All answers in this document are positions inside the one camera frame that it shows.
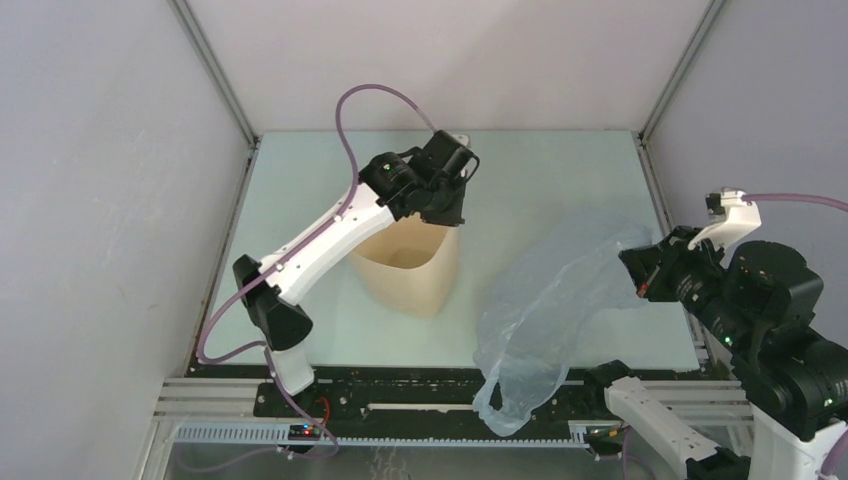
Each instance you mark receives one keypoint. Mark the metal frame post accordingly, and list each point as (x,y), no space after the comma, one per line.
(684,64)
(202,46)

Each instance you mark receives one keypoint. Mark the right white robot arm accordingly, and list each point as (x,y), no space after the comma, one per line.
(760,308)

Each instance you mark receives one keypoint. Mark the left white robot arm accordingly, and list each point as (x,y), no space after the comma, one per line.
(272,288)

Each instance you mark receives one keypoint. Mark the left metal frame post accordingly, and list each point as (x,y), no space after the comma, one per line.
(202,46)

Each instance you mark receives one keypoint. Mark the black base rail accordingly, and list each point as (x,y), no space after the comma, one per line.
(415,424)

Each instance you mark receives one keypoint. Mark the beige trash bin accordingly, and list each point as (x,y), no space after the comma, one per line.
(410,267)

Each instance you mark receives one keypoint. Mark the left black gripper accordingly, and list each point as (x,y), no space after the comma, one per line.
(451,217)

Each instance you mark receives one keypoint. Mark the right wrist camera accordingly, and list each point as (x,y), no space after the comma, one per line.
(731,218)

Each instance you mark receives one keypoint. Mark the right metal frame post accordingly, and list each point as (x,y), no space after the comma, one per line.
(684,64)

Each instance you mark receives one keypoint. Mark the silver aluminium base frame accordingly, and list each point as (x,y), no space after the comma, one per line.
(701,403)

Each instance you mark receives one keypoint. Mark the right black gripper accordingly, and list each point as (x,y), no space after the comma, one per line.
(642,263)

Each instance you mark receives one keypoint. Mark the blue plastic trash bag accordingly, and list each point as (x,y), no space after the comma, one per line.
(540,308)

